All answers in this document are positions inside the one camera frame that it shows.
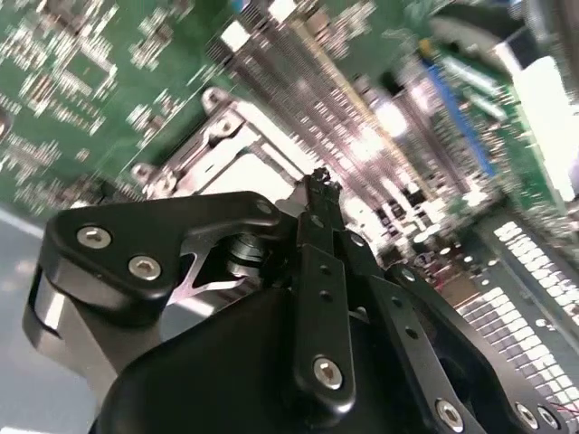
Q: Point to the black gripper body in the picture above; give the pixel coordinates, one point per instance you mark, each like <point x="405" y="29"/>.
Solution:
<point x="217" y="370"/>

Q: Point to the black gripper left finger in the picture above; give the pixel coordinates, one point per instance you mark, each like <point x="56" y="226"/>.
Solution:
<point x="135" y="226"/>

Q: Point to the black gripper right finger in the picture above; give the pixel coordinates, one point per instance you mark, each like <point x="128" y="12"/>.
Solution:
<point x="407" y="316"/>

